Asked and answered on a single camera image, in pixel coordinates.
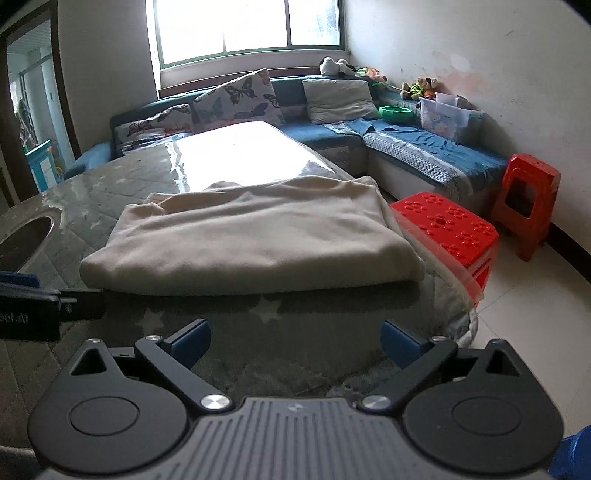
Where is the beige garment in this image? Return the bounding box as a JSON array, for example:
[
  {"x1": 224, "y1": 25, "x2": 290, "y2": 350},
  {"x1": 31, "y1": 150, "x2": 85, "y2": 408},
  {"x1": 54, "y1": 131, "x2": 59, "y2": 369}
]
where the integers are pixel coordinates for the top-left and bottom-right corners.
[{"x1": 80, "y1": 176, "x2": 425, "y2": 297}]

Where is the black round induction cooktop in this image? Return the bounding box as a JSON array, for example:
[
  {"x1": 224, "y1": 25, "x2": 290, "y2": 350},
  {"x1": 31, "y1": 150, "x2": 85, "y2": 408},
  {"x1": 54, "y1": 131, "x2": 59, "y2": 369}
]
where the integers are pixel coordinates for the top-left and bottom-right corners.
[{"x1": 0, "y1": 216, "x2": 54, "y2": 272}]

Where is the red plastic stool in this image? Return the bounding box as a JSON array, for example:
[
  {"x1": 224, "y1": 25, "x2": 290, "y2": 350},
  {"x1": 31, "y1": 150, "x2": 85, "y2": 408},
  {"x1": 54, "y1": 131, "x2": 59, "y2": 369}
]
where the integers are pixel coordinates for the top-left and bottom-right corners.
[
  {"x1": 491, "y1": 153, "x2": 561, "y2": 261},
  {"x1": 390, "y1": 192, "x2": 499, "y2": 305}
]

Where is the blue white cabinet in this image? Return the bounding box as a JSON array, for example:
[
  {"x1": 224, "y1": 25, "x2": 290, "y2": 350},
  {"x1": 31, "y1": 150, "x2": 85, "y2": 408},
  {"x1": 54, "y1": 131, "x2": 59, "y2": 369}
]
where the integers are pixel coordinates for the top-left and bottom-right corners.
[{"x1": 25, "y1": 140, "x2": 63, "y2": 193}]

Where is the butterfly pillow left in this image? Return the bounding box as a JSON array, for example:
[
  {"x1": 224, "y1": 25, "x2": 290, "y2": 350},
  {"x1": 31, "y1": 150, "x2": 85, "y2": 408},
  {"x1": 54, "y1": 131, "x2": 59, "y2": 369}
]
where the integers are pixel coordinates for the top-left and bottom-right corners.
[{"x1": 114, "y1": 104, "x2": 193, "y2": 155}]

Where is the butterfly pillow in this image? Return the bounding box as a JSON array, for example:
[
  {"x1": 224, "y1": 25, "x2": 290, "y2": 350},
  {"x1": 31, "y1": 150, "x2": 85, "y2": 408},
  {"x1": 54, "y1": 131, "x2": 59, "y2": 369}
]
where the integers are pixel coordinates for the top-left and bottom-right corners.
[
  {"x1": 114, "y1": 104, "x2": 193, "y2": 155},
  {"x1": 192, "y1": 69, "x2": 286, "y2": 130}
]

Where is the blue corner sofa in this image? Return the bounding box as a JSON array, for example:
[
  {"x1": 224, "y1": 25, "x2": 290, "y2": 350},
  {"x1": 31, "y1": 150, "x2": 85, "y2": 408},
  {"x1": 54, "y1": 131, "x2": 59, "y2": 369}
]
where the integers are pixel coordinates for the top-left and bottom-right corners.
[{"x1": 64, "y1": 75, "x2": 508, "y2": 210}]

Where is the green plastic bowl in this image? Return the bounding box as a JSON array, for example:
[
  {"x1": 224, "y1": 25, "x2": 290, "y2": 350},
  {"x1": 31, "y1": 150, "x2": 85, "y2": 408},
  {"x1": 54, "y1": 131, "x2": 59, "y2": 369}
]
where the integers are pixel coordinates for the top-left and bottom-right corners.
[{"x1": 379, "y1": 105, "x2": 415, "y2": 124}]

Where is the clear plastic storage box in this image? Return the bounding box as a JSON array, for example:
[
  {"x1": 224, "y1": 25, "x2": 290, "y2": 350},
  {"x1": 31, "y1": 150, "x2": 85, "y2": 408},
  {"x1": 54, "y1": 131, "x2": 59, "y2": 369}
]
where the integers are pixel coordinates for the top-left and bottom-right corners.
[{"x1": 420, "y1": 98, "x2": 484, "y2": 145}]

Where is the plush toys pile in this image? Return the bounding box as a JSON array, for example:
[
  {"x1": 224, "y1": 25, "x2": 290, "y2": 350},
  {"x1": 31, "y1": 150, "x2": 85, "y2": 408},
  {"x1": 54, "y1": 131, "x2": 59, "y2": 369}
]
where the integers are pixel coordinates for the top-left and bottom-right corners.
[{"x1": 400, "y1": 77, "x2": 439, "y2": 100}]

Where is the grey plain cushion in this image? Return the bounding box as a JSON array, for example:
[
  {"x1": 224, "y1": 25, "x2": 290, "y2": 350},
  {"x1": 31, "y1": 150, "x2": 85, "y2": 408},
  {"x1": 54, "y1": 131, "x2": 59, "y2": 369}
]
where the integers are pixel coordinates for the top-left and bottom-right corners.
[{"x1": 301, "y1": 79, "x2": 379, "y2": 124}]

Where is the butterfly pillow right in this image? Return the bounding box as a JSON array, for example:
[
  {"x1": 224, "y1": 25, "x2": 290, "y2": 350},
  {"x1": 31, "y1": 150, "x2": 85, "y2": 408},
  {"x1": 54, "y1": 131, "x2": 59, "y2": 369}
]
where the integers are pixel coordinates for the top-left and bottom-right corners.
[{"x1": 192, "y1": 69, "x2": 286, "y2": 130}]

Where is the panda plush toy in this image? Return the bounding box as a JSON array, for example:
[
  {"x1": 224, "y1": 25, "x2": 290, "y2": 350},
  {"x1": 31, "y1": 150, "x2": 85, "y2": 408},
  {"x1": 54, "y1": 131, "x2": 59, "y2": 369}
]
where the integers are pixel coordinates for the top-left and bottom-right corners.
[{"x1": 318, "y1": 56, "x2": 356, "y2": 77}]

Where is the window with green frame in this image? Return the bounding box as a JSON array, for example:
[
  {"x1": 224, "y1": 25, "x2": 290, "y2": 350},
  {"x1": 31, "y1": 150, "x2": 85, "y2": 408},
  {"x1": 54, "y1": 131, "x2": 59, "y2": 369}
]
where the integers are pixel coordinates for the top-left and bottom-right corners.
[{"x1": 146, "y1": 0, "x2": 345, "y2": 69}]

